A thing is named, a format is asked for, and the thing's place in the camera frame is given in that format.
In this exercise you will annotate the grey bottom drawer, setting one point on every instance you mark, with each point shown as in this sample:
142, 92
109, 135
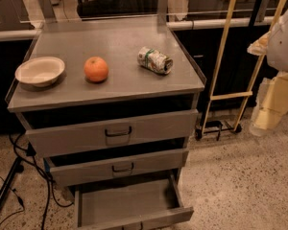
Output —
140, 202

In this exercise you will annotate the grey drawer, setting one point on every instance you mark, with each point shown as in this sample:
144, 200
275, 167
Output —
82, 173
140, 202
61, 140

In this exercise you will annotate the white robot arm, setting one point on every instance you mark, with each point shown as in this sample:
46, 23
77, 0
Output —
272, 96

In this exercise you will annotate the grey metal drawer cabinet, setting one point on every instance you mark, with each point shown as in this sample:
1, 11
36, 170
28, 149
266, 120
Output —
130, 90

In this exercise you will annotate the grey top drawer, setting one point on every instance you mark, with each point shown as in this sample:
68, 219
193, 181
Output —
61, 140

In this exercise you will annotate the grey middle drawer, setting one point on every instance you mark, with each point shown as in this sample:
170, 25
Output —
82, 173

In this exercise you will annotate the orange fruit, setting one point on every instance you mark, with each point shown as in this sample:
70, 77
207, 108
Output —
96, 69

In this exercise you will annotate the yellow hand truck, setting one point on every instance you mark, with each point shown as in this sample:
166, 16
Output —
227, 72

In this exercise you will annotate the white bowl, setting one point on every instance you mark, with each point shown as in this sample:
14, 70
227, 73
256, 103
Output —
40, 71

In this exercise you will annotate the person in dark clothes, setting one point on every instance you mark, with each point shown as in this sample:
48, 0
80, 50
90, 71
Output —
98, 8

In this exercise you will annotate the black tripod leg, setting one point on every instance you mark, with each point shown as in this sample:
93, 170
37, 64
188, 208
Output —
7, 182

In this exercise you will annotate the white horizontal rail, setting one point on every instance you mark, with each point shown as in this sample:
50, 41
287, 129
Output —
143, 31

